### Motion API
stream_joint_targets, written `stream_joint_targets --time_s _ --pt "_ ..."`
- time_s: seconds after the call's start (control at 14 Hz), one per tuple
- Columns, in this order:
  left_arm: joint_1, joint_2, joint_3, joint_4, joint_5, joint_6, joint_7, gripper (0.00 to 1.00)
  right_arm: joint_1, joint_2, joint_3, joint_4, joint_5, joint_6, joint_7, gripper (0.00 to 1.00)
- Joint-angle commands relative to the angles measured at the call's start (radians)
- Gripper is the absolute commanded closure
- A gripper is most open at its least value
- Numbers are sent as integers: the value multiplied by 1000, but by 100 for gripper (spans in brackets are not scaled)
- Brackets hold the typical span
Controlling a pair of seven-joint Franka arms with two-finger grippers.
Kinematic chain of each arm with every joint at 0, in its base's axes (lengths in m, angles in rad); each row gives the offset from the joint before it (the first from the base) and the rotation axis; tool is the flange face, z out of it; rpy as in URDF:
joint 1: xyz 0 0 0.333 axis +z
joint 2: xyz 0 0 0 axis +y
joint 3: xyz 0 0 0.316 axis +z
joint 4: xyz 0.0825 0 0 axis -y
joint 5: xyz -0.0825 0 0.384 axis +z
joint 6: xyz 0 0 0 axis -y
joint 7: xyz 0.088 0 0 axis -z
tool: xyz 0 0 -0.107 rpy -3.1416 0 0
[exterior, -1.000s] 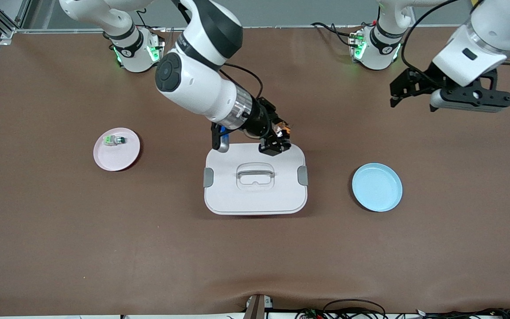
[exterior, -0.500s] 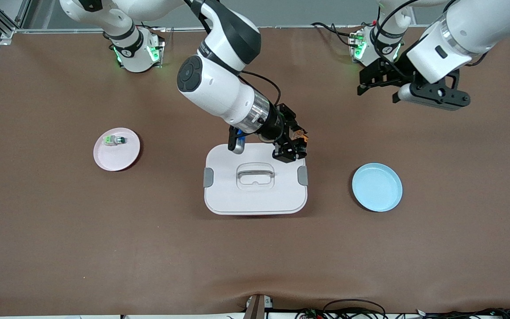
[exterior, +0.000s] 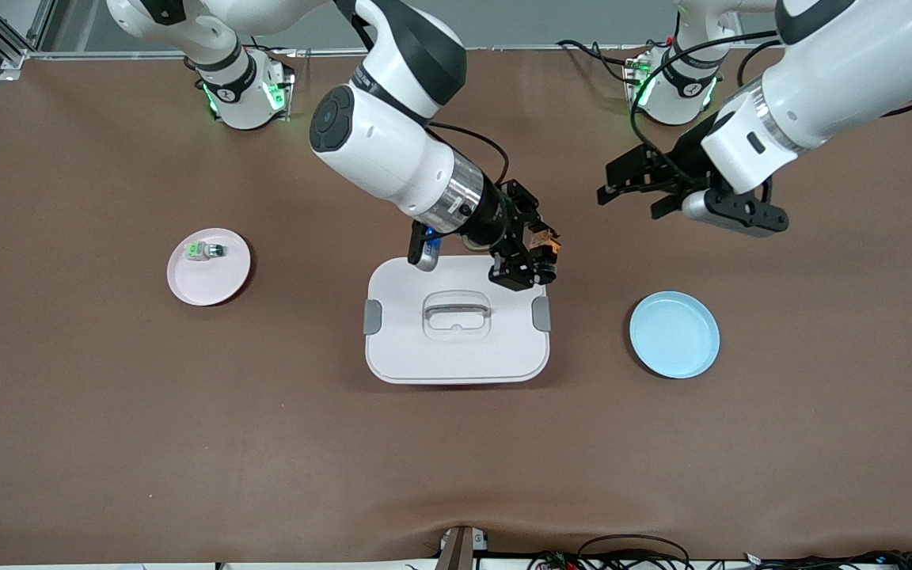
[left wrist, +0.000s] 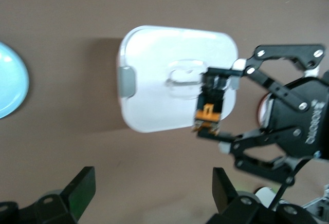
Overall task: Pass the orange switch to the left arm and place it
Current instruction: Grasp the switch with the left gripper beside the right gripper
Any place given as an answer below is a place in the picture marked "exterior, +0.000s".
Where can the pink round plate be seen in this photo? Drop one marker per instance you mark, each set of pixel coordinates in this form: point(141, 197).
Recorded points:
point(222, 281)

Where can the orange push button switch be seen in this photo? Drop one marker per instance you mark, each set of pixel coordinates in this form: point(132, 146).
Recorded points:
point(546, 245)

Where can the white lidded storage box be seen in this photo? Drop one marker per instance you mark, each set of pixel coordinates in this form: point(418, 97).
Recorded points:
point(456, 356)

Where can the metal camera post bracket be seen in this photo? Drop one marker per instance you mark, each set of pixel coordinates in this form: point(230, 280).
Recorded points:
point(456, 550)

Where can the grey box latch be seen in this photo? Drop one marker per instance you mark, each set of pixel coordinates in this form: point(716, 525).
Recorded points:
point(541, 314)
point(373, 317)

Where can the aluminium frame profile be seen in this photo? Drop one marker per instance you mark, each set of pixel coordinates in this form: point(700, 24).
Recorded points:
point(13, 59)

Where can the green push button switch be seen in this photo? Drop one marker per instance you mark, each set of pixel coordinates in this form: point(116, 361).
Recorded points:
point(203, 250)

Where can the brown table cover sheet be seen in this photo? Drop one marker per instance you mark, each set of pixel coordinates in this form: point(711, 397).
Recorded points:
point(456, 459)

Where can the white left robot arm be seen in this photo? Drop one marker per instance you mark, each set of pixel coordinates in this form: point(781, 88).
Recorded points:
point(836, 79)

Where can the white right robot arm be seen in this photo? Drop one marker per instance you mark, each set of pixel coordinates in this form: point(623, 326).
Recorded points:
point(393, 150)

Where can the light blue round plate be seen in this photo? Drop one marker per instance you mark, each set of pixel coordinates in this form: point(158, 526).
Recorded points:
point(674, 336)

